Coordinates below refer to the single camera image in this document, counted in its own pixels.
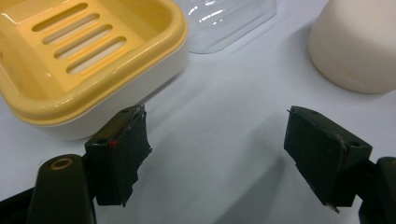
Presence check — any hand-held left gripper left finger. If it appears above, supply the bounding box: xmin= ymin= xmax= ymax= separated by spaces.
xmin=26 ymin=104 xmax=153 ymax=224

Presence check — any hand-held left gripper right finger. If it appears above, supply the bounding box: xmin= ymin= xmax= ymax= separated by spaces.
xmin=283 ymin=105 xmax=396 ymax=224

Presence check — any yellow and white soap box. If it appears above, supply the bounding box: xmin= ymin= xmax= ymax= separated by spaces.
xmin=0 ymin=0 xmax=190 ymax=141

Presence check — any cream white round container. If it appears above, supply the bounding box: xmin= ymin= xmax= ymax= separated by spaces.
xmin=308 ymin=0 xmax=396 ymax=95

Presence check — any clear plastic lid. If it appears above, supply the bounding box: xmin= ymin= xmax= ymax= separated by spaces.
xmin=174 ymin=0 xmax=281 ymax=55

